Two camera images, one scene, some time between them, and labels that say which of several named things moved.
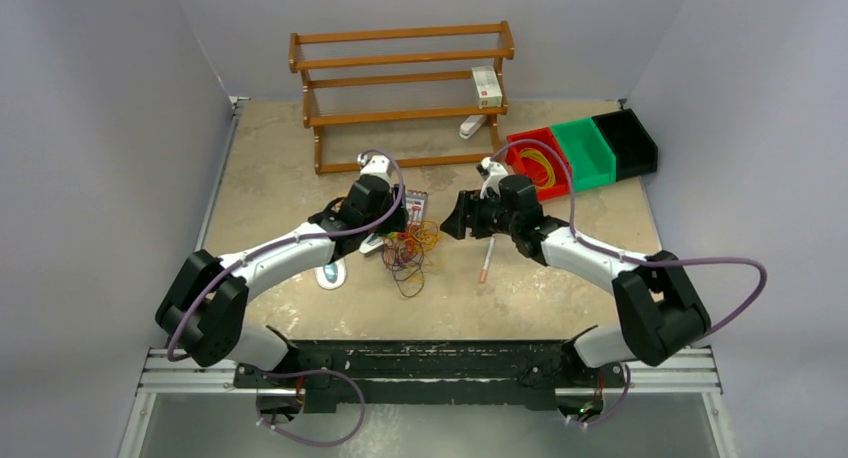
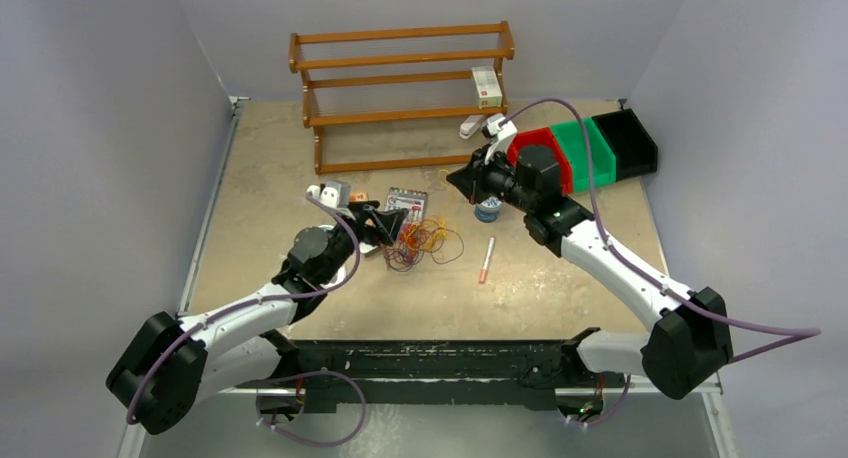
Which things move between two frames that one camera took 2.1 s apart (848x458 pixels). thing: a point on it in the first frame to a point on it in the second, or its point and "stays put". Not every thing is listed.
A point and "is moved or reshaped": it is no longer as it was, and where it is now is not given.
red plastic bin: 535,152 stays put
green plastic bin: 593,161 stays put
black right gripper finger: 455,224 to 464,180
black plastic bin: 633,148 stays put
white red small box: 487,86 stays put
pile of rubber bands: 404,259 is moved or reshaped
